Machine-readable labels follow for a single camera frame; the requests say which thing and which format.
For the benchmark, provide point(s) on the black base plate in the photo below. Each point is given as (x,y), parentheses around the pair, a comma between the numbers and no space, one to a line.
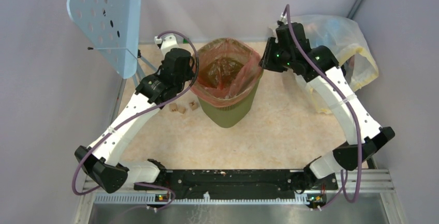
(248,184)

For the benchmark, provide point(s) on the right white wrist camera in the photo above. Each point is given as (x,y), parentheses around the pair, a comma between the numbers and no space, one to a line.
(282,20)

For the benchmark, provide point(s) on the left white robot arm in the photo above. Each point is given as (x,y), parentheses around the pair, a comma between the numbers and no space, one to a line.
(101,159)

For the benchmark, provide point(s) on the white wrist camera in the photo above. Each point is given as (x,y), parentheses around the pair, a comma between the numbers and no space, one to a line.
(282,20)
(166,43)

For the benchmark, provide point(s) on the aluminium frame rail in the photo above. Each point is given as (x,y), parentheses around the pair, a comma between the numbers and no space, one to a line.
(372,181)

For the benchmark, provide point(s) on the red plastic trash bag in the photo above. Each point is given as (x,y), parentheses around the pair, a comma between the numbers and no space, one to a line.
(229,69)

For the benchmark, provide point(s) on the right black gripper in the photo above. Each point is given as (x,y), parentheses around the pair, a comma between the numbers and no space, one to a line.
(266,62)

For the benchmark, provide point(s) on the large translucent plastic bag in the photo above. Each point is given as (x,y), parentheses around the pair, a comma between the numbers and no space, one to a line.
(346,41)

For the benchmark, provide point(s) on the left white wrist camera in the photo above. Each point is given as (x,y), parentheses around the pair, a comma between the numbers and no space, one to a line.
(166,43)

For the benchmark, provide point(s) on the light blue perforated stand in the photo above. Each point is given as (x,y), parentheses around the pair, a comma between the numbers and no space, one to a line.
(111,27)

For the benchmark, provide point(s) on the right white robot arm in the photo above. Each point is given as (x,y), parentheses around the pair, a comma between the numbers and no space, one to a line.
(290,49)

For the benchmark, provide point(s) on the green mesh trash bin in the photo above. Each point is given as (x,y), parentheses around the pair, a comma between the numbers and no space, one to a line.
(230,114)

